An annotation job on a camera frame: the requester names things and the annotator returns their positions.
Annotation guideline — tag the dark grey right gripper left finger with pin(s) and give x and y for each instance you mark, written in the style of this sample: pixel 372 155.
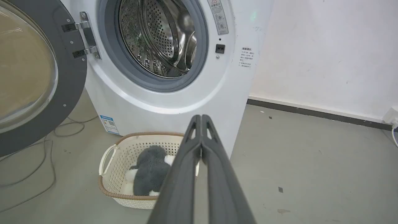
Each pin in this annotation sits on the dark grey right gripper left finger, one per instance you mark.
pixel 182 180

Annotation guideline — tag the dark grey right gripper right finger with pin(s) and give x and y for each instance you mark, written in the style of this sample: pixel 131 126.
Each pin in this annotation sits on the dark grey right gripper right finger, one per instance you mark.
pixel 222 186

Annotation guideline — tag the white front-load washing machine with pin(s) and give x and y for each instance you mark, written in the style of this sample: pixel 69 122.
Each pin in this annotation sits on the white front-load washing machine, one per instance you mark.
pixel 174 93

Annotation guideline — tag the grey round washing machine door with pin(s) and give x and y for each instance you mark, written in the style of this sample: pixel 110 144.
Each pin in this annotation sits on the grey round washing machine door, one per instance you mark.
pixel 34 74

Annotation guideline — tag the grey and white plush toy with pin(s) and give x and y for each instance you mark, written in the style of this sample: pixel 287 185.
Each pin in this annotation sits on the grey and white plush toy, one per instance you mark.
pixel 150 171

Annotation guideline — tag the cream perforated laundry basket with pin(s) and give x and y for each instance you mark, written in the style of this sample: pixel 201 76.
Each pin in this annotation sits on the cream perforated laundry basket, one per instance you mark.
pixel 124 174

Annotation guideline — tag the black skirting strip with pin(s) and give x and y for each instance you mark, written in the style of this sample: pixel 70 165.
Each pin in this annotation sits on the black skirting strip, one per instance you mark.
pixel 317 113

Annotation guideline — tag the white wall power plug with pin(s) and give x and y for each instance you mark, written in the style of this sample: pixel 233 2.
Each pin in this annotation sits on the white wall power plug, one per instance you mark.
pixel 392 119

